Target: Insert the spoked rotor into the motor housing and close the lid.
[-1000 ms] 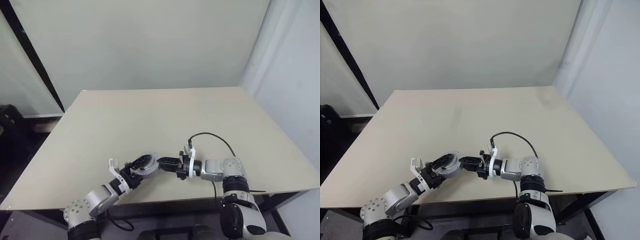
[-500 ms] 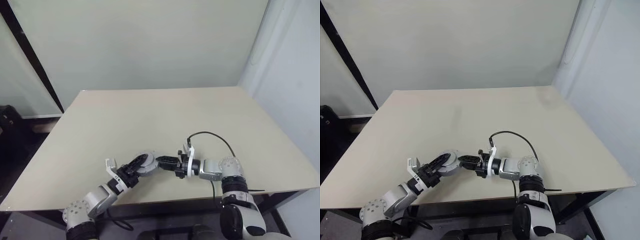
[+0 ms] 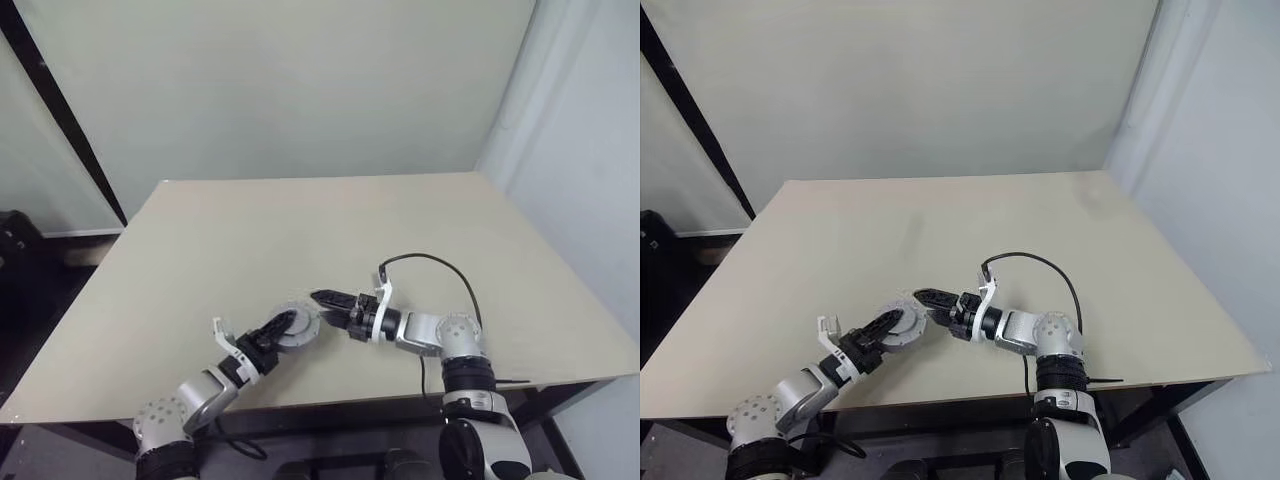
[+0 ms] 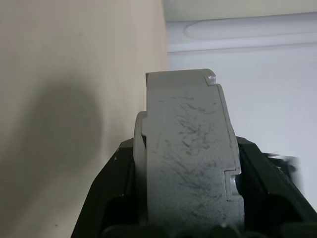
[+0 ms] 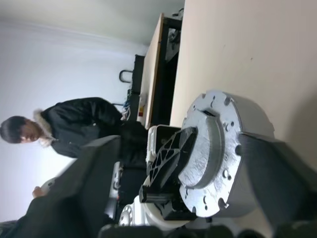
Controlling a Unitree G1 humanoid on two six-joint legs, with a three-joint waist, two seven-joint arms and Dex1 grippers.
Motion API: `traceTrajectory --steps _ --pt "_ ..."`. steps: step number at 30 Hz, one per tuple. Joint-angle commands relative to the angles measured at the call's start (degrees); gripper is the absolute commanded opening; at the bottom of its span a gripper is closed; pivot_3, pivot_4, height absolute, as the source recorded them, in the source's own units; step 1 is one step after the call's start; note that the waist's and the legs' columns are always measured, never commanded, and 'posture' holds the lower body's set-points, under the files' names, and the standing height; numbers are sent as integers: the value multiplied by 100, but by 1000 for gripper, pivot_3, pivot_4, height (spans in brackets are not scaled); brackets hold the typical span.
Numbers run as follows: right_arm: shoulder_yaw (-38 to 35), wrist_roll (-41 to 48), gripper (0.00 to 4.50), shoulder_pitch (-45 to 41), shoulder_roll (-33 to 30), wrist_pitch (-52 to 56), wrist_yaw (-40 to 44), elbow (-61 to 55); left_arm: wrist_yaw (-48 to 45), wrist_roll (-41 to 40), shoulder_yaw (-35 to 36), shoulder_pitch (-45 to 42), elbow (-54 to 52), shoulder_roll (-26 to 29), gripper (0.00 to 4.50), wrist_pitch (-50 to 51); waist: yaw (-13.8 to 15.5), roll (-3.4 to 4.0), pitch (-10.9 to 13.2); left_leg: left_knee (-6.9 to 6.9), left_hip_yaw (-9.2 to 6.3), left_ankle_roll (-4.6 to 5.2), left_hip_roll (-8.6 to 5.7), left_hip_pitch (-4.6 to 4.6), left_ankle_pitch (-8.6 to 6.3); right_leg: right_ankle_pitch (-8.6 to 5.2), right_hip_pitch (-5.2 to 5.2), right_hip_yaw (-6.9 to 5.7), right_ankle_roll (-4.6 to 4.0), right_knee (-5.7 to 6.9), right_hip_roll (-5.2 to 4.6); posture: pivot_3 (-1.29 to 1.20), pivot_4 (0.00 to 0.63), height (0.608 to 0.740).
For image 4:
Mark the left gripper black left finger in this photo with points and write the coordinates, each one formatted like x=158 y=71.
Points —
x=116 y=188

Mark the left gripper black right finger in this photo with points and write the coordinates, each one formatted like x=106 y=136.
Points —
x=267 y=193

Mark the silver spoked rotor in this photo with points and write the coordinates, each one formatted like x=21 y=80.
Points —
x=188 y=148

